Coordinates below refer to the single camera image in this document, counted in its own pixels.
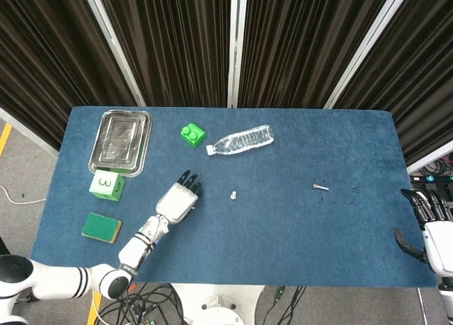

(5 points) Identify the black floor cable bundle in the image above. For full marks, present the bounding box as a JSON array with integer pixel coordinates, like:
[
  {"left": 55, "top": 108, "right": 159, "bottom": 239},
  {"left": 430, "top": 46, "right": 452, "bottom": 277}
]
[{"left": 95, "top": 282, "right": 185, "bottom": 325}]

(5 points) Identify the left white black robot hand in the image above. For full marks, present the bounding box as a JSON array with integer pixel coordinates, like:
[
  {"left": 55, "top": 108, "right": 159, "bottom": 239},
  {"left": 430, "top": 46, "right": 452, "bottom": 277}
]
[{"left": 154, "top": 169, "right": 202, "bottom": 224}]

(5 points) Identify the blue felt table cloth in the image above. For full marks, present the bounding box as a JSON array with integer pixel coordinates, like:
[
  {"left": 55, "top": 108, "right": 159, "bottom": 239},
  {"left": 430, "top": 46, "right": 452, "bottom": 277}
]
[{"left": 30, "top": 106, "right": 435, "bottom": 288}]

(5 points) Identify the dark pleated curtain panel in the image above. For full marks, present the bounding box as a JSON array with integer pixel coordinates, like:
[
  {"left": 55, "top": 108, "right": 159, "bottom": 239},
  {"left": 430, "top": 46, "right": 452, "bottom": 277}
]
[
  {"left": 0, "top": 0, "right": 139, "bottom": 152},
  {"left": 334, "top": 0, "right": 453, "bottom": 166},
  {"left": 95, "top": 0, "right": 233, "bottom": 108},
  {"left": 239, "top": 0, "right": 396, "bottom": 109}
]

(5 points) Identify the green numbered foam die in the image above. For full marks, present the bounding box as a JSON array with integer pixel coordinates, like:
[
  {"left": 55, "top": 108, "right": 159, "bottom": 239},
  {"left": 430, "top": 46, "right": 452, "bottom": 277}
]
[{"left": 88, "top": 169, "right": 126, "bottom": 201}]

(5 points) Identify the clear plastic water bottle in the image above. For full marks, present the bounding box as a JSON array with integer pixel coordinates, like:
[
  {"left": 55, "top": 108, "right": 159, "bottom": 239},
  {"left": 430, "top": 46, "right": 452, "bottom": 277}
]
[{"left": 205, "top": 124, "right": 275, "bottom": 157}]

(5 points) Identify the rectangular stainless steel tray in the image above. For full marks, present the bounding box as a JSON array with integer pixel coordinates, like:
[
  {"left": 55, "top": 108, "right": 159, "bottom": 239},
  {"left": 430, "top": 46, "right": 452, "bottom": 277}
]
[{"left": 87, "top": 109, "right": 154, "bottom": 178}]

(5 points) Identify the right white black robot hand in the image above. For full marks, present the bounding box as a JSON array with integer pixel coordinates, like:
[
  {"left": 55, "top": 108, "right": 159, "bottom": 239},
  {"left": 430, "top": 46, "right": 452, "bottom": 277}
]
[{"left": 394, "top": 188, "right": 453, "bottom": 283}]

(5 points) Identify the thin white floor cable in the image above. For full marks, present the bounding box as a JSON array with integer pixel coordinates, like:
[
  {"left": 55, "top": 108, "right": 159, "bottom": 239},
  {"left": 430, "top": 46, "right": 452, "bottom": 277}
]
[{"left": 0, "top": 185, "right": 47, "bottom": 205}]

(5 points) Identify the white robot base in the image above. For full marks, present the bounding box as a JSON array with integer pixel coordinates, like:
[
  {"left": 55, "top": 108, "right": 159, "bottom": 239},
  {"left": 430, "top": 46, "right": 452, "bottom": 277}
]
[{"left": 169, "top": 283, "right": 266, "bottom": 325}]

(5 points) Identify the black power strip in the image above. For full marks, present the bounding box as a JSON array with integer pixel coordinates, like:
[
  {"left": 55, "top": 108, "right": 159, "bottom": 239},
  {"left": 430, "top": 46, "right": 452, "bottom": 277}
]
[{"left": 409, "top": 175, "right": 453, "bottom": 195}]

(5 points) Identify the white partition post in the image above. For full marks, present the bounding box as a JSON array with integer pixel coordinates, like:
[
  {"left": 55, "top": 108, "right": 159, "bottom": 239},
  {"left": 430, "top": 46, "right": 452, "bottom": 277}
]
[
  {"left": 79, "top": 0, "right": 147, "bottom": 107},
  {"left": 226, "top": 0, "right": 248, "bottom": 109},
  {"left": 323, "top": 0, "right": 415, "bottom": 110}
]

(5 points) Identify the green toy building block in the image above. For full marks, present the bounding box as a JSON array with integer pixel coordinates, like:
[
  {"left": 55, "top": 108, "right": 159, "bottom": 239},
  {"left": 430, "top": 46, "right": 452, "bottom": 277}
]
[{"left": 180, "top": 122, "right": 208, "bottom": 149}]

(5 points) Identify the green yellow sponge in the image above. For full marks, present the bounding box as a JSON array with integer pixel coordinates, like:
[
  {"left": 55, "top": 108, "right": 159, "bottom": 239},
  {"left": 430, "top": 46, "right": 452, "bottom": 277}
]
[{"left": 81, "top": 212, "right": 123, "bottom": 245}]

